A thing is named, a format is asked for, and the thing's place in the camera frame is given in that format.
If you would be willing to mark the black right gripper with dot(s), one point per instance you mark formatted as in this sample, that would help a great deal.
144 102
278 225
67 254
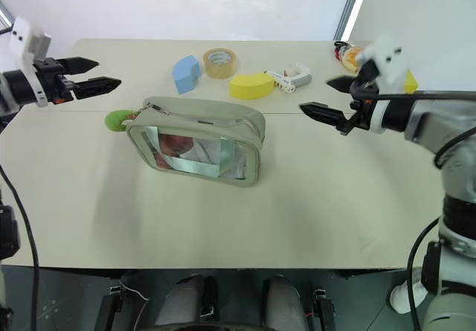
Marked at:
362 96

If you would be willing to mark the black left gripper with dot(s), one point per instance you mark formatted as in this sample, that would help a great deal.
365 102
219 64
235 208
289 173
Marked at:
50 80

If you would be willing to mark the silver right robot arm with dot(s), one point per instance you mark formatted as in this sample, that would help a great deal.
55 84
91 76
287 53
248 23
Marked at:
446 148

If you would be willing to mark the green round toy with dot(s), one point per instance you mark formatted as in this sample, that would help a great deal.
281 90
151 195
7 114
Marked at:
116 120

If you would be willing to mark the sage green clear pouch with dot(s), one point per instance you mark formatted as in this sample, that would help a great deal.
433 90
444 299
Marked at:
201 145

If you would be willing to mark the red and orange snack bag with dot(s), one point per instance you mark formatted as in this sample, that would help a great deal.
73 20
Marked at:
346 56

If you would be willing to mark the white and grey hand tool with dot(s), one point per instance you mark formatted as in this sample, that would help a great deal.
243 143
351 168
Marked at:
295 75

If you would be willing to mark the small white dotted cube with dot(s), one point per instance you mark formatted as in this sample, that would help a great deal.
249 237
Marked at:
288 89

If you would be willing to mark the small yellow foam block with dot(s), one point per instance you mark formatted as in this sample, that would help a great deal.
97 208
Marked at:
410 82

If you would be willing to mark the yellow curved foam block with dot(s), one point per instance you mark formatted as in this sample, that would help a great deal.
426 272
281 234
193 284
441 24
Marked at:
251 85

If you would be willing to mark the blue curved foam block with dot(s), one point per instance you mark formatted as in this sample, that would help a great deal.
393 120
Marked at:
186 73

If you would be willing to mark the brown packing tape roll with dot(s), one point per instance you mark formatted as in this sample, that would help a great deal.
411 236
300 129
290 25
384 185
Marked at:
220 64

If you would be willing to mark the white rounded floor object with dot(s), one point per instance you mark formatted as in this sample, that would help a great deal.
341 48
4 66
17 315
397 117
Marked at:
403 297

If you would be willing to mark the grey rounded robot leg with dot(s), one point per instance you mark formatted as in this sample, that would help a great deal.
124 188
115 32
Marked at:
182 301
284 303

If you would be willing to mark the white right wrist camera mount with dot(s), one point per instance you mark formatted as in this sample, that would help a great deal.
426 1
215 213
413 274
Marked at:
386 57

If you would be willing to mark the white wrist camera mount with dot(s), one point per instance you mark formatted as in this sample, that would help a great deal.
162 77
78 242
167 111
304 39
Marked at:
23 44
386 57

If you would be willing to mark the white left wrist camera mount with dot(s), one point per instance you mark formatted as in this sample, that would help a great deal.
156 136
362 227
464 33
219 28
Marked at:
23 44

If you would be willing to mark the grey metal window frame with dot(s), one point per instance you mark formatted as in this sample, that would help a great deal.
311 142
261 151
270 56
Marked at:
351 5

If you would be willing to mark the black table frame bracket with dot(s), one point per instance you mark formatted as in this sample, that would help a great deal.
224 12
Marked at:
109 308
323 308

